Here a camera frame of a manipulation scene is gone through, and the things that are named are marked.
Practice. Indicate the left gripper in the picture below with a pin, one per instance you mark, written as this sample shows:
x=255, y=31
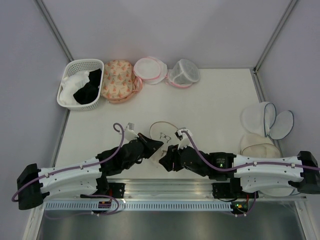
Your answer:
x=151, y=145

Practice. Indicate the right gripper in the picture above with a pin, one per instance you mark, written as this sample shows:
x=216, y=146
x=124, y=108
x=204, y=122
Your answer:
x=172, y=154

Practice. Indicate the beige trim mesh laundry bag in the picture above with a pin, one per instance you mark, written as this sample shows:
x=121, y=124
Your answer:
x=165, y=132

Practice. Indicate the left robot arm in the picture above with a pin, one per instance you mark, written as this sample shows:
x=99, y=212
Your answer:
x=107, y=163

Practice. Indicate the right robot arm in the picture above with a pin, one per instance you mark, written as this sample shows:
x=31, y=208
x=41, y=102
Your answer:
x=248, y=174

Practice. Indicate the floral peach laundry bag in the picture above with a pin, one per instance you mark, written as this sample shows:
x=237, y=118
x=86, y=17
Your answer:
x=120, y=83

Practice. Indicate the pink trim round laundry bag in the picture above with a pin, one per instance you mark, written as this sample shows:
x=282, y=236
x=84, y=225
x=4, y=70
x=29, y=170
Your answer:
x=150, y=70

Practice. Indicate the pink trim mesh dome bag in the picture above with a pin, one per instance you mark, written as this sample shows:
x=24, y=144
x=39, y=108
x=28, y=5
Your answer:
x=183, y=75

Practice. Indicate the cream empty laundry bag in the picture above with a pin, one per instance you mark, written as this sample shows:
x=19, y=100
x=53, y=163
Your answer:
x=256, y=146

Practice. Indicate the white plastic laundry basket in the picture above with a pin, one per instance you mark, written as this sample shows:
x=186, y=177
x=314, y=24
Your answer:
x=89, y=64

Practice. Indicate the blue trim open laundry bag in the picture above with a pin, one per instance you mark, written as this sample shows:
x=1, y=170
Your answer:
x=263, y=119

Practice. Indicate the black garment in basket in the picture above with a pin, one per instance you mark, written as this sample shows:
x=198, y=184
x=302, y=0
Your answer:
x=90, y=91

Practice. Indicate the white garment in basket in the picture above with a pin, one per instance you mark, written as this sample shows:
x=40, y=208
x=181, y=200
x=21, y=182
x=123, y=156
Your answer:
x=70, y=85

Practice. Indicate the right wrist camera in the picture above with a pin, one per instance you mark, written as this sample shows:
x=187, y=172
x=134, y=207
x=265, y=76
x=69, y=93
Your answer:
x=183, y=135

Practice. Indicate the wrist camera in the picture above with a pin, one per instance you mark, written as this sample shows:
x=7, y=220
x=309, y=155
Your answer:
x=129, y=133
x=183, y=135

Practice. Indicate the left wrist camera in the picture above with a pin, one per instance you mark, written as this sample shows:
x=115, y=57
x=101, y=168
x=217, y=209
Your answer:
x=129, y=133

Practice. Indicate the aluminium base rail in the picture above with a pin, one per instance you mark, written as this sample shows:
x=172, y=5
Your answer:
x=165, y=188

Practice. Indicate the white slotted cable duct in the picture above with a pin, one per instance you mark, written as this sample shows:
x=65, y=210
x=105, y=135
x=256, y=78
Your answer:
x=139, y=206

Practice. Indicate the left frame post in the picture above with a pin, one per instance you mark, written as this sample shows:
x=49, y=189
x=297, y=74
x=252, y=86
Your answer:
x=40, y=4

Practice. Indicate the frame post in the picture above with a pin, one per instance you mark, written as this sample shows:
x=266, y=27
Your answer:
x=40, y=4
x=275, y=34

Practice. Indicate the right frame post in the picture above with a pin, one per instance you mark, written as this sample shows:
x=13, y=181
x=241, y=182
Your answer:
x=275, y=34

